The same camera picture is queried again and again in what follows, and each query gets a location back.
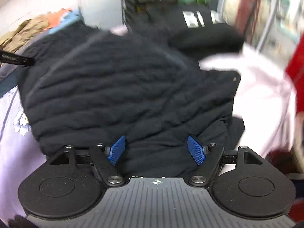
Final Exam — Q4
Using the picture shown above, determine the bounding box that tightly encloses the black quilted jacket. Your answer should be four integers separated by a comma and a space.
17, 23, 241, 179

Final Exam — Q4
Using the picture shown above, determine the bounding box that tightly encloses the pink garment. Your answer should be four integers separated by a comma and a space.
109, 25, 297, 160

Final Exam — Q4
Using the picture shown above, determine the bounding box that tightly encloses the lavender floral bed sheet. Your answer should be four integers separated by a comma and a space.
1, 86, 46, 222

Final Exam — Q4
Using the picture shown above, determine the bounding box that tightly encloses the black garment with white letters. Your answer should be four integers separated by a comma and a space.
130, 5, 244, 61

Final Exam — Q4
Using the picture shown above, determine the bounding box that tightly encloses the red garment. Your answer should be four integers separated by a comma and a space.
285, 36, 304, 113

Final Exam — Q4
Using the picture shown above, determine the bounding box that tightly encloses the orange cloth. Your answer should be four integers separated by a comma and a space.
44, 9, 72, 31

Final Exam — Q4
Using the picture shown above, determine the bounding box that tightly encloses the khaki jacket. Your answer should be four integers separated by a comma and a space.
1, 15, 49, 53

